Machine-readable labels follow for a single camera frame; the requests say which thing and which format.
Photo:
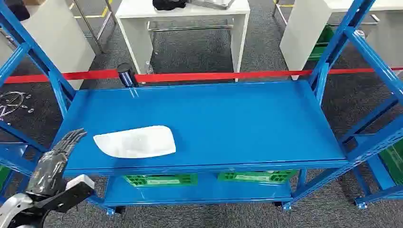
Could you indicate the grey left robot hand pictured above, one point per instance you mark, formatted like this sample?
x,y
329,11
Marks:
x,y
47,173

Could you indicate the blue metal side rack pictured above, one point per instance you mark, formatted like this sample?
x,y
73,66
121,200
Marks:
x,y
377,63
12,154

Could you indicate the green plastic crate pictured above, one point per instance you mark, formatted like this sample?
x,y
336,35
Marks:
x,y
160,180
256,176
321,47
393,163

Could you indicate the white table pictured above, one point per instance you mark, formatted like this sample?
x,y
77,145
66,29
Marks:
x,y
59,37
176,12
303,34

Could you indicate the blue metal shelf rack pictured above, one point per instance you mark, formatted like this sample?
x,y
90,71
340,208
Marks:
x,y
220,126

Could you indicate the red barrier tape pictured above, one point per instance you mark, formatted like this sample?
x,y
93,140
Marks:
x,y
201,76

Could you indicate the black bundle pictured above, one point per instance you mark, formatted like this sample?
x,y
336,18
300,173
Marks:
x,y
168,4

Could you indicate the grey flat item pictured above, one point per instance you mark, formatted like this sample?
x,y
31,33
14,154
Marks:
x,y
211,3

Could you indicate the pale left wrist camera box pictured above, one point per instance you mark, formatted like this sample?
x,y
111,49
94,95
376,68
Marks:
x,y
71,192

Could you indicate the chrome post base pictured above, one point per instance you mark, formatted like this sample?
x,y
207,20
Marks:
x,y
9,102

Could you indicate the black barrier post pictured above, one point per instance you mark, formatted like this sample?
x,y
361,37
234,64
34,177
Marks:
x,y
126,75

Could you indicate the steel frame legs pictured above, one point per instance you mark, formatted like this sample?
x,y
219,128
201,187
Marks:
x,y
89,30

